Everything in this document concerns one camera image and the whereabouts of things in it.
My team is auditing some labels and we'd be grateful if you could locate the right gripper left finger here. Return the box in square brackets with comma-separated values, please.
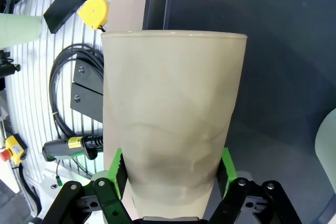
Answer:
[51, 147, 133, 224]

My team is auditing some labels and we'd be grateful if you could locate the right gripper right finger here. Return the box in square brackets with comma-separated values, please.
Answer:
[208, 146, 302, 224]

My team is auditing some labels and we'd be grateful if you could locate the tall pale green cup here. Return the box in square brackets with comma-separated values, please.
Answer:
[314, 108, 336, 180]

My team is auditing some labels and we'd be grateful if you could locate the tall brown cup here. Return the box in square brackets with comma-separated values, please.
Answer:
[101, 30, 248, 221]

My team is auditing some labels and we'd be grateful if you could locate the black metal block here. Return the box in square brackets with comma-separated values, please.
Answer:
[70, 83, 105, 123]
[72, 59, 105, 95]

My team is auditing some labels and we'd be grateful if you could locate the yellow emergency stop box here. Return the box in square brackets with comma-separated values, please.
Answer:
[0, 134, 28, 167]

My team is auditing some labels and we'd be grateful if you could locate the black plastic tray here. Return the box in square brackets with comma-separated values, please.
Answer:
[142, 0, 336, 224]

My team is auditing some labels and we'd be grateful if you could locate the yellow plastic housing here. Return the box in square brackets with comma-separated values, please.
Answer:
[77, 0, 110, 30]

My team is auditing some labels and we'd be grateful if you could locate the pale green cylinder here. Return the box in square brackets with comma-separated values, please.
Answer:
[0, 13, 43, 49]

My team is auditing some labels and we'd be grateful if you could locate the long black metal bar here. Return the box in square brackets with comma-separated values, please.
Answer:
[43, 0, 100, 35]

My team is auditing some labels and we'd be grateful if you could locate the thin cable with green plug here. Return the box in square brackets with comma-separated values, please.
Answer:
[53, 159, 64, 186]

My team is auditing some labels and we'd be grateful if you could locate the black handle with yellow label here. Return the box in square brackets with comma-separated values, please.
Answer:
[41, 134, 105, 162]

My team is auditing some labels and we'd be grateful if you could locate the coiled black cable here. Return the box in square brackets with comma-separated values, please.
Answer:
[48, 42, 106, 145]

